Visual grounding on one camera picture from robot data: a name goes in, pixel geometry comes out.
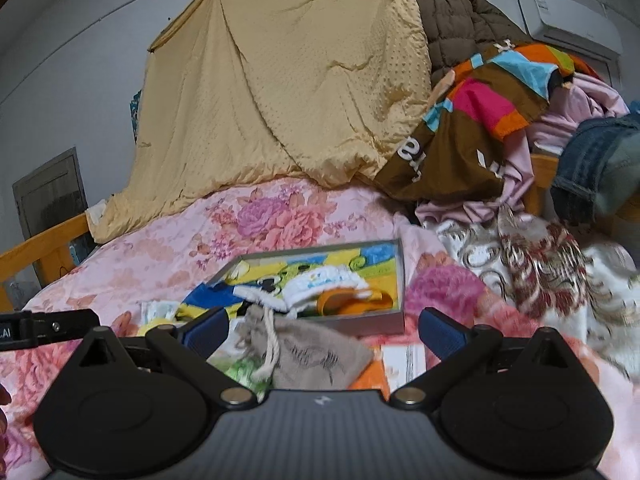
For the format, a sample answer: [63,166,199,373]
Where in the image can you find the grey shallow box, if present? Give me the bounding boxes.
[212,237,407,337]

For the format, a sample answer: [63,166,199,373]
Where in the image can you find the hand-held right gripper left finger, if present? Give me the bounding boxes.
[72,307,258,408]

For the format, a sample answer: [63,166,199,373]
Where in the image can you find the clear packet with yellow print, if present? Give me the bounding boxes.
[137,300,181,336]

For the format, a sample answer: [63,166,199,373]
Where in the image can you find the white air conditioner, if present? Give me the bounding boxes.
[517,0,626,56]

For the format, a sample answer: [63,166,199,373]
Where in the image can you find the blue wall poster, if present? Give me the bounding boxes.
[129,90,146,136]

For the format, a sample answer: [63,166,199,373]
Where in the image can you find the white towel with blue print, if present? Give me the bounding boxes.
[232,265,371,311]

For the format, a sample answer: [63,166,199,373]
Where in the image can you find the pink floral bedsheet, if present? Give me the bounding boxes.
[0,177,640,480]

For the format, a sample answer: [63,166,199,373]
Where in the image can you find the green printed plastic bag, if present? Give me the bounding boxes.
[207,350,273,396]

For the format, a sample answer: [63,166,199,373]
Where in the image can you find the brown quilted coat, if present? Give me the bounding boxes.
[415,0,531,81]

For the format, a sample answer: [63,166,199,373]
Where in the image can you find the blue jeans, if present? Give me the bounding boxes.
[550,112,640,226]

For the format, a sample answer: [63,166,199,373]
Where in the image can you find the yellow dotted blanket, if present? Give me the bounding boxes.
[87,0,436,246]

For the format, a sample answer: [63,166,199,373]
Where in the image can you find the ornate patterned blanket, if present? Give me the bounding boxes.
[430,210,640,376]

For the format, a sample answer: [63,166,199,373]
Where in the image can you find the wooden bed frame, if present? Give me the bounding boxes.
[0,155,561,311]

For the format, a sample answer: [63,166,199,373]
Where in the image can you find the orange and white carton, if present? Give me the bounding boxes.
[350,342,436,391]

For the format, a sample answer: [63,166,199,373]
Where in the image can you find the colourful patchwork cloth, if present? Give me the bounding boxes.
[375,42,576,206]

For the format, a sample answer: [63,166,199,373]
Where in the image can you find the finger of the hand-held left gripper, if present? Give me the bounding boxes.
[32,308,101,346]

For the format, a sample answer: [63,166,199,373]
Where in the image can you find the person's left hand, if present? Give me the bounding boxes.
[0,385,12,461]

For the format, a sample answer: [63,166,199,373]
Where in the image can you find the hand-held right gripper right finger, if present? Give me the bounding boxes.
[387,307,571,408]

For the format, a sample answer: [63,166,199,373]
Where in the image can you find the grey drawstring pouch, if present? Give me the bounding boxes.
[235,305,375,391]

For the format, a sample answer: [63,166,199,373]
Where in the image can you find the pale pink garment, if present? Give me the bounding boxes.
[415,72,631,226]

